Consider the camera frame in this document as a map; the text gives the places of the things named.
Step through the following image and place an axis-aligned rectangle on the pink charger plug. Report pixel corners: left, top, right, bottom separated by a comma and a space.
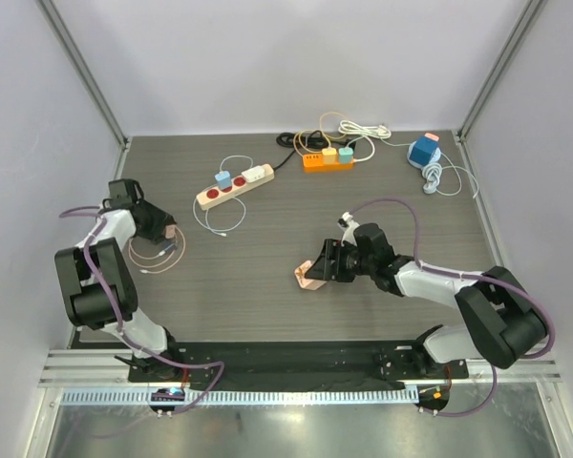
164, 225, 177, 239

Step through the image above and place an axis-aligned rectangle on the pink cube socket adapter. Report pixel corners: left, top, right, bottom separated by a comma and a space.
294, 260, 326, 291

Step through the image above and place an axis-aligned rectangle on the pink usb cable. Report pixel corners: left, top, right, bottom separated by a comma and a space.
127, 227, 187, 276

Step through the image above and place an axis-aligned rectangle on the beige red power strip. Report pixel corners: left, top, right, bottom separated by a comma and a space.
196, 164, 275, 210

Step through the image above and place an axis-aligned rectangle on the white charger plug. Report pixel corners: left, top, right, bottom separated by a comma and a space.
242, 165, 266, 183

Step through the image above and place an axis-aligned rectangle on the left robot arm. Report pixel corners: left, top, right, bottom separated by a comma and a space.
54, 178, 185, 382

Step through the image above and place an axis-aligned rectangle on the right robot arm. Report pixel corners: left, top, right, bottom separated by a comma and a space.
295, 223, 550, 378

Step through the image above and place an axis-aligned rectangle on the light blue charger plug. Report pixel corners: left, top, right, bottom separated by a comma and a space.
215, 171, 232, 191

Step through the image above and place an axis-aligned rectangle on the teal charger plug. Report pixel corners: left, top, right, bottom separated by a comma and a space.
338, 147, 353, 164

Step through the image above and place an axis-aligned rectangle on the yellow charger plug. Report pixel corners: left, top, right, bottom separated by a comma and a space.
321, 147, 338, 165

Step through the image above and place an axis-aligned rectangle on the blue cube socket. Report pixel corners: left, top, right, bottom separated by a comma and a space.
407, 137, 441, 169

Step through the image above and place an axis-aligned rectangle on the orange power strip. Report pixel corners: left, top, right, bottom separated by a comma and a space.
301, 152, 355, 174

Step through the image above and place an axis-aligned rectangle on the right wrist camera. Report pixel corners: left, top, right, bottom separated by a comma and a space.
338, 212, 360, 246

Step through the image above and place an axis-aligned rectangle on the light blue usb cable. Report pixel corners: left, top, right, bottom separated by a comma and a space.
192, 156, 255, 239

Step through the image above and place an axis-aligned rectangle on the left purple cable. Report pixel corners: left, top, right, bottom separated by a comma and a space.
58, 205, 226, 415

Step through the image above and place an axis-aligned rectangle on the purple cable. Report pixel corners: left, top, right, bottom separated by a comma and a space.
58, 205, 226, 415
348, 196, 555, 417

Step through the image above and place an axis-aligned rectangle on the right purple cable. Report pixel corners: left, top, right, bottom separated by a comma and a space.
348, 196, 555, 417

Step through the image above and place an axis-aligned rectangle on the black power cord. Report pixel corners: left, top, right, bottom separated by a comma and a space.
271, 131, 352, 172

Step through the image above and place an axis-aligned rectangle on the light blue bundled cord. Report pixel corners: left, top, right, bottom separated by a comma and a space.
420, 161, 444, 196

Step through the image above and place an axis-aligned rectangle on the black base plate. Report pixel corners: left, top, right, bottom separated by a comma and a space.
124, 341, 469, 409

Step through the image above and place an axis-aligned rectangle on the orange usb cable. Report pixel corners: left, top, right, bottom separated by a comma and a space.
293, 112, 352, 158

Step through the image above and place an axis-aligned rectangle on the white power cord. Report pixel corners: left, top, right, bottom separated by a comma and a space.
338, 119, 393, 163

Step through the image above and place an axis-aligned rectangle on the aluminium frame rail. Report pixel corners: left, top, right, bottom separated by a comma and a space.
37, 343, 562, 387

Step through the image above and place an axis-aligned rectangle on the white slotted cable duct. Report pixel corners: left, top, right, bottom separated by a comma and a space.
60, 385, 418, 408

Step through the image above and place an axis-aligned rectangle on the left aluminium frame post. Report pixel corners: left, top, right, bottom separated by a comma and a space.
35, 0, 131, 150

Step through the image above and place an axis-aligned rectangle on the aluminium frame post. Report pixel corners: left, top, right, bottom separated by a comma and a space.
35, 0, 131, 150
456, 0, 548, 142

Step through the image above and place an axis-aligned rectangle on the right aluminium frame post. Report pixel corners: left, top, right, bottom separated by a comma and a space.
456, 0, 548, 142

